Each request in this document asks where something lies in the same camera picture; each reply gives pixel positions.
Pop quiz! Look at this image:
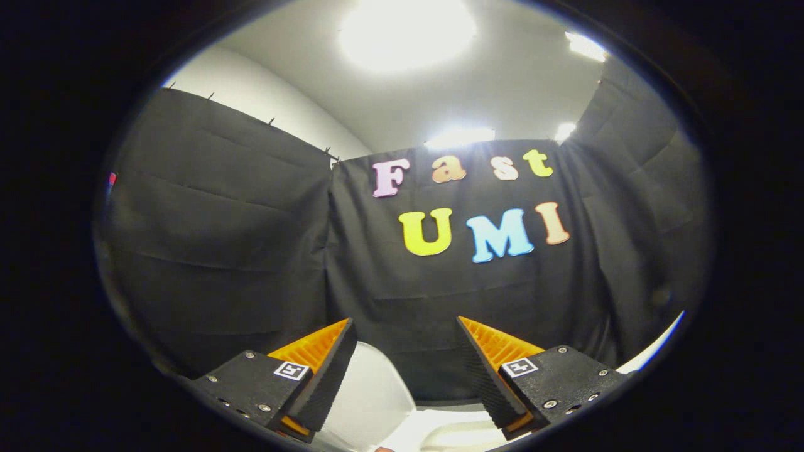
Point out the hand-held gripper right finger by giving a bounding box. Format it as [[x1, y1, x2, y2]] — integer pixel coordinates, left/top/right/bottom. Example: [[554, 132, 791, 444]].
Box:
[[457, 315, 632, 440]]

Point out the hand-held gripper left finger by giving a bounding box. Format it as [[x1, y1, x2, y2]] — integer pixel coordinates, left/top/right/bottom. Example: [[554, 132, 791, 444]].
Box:
[[192, 317, 357, 443]]

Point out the white toilet lid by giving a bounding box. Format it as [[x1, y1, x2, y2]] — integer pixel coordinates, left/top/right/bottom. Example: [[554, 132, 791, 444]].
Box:
[[314, 342, 416, 451]]

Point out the white toilet bowl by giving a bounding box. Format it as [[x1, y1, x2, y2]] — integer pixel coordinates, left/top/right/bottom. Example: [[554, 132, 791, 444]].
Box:
[[383, 408, 513, 452]]

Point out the black backdrop cloth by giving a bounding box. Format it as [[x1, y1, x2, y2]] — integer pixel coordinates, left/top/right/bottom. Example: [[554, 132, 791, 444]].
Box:
[[93, 56, 714, 406]]

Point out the light grey panel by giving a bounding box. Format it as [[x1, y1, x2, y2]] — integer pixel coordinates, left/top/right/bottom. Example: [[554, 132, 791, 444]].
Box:
[[616, 311, 685, 375]]

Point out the large round ceiling light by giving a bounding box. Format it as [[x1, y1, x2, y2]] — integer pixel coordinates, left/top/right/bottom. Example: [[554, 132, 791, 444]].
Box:
[[338, 0, 478, 73]]

